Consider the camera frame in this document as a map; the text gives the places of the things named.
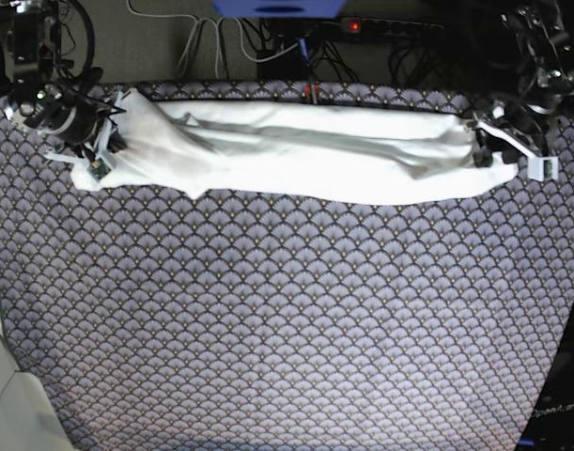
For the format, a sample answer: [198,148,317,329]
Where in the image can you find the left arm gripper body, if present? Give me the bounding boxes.
[473,101,557,167]

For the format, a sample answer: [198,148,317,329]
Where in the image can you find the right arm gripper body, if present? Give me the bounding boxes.
[18,91,127,153]

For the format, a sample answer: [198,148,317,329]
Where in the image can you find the white printed T-shirt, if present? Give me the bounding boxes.
[70,90,518,206]

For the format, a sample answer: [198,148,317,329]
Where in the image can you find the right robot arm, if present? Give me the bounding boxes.
[0,1,127,162]

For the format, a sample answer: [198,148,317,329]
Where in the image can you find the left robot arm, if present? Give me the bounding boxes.
[474,1,574,181]

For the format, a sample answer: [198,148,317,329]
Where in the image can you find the blue box at top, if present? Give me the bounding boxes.
[213,0,345,19]

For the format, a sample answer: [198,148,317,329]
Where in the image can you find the black power strip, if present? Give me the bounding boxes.
[337,17,446,43]

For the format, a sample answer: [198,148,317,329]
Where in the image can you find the red table clamp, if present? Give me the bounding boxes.
[304,82,320,105]

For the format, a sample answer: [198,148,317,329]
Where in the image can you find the patterned fan-print tablecloth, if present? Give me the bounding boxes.
[0,102,574,450]

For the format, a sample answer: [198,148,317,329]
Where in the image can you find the black device with logo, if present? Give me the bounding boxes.
[516,347,574,451]

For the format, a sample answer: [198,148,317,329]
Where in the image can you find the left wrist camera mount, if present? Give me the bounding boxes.
[466,106,560,182]

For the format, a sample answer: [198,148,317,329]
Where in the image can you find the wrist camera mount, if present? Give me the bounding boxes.
[466,106,560,182]
[45,90,127,182]

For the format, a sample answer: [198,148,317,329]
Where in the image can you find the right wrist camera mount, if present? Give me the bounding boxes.
[45,90,127,182]

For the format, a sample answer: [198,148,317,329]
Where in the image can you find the white cable on floor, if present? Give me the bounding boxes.
[126,0,302,79]

